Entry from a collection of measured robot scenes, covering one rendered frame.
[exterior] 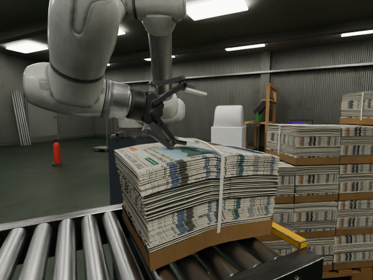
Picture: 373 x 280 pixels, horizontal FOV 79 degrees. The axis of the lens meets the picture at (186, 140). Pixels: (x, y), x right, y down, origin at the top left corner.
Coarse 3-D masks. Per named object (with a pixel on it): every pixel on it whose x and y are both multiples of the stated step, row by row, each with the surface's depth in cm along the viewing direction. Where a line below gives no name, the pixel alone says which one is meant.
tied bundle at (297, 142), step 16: (272, 128) 162; (288, 128) 141; (304, 128) 133; (320, 128) 134; (336, 128) 135; (272, 144) 162; (288, 144) 142; (304, 144) 135; (320, 144) 136; (336, 144) 137
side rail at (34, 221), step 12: (120, 204) 85; (48, 216) 75; (60, 216) 75; (72, 216) 75; (84, 216) 76; (96, 216) 78; (120, 216) 82; (0, 228) 67; (12, 228) 67; (24, 228) 69; (24, 252) 69
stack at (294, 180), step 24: (288, 168) 134; (312, 168) 136; (336, 168) 138; (360, 168) 141; (288, 192) 136; (312, 192) 138; (336, 192) 140; (360, 192) 142; (288, 216) 138; (312, 216) 139; (336, 216) 143; (360, 216) 144; (312, 240) 142; (336, 240) 144; (360, 240) 146
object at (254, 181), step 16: (224, 144) 79; (240, 160) 56; (256, 160) 58; (272, 160) 61; (240, 176) 57; (256, 176) 59; (272, 176) 62; (240, 192) 57; (256, 192) 60; (272, 192) 62; (240, 208) 59; (256, 208) 61; (272, 208) 64
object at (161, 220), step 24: (144, 144) 73; (120, 168) 64; (144, 168) 47; (168, 168) 48; (192, 168) 50; (144, 192) 46; (168, 192) 49; (192, 192) 51; (144, 216) 48; (168, 216) 50; (192, 216) 52; (144, 240) 51; (168, 240) 50
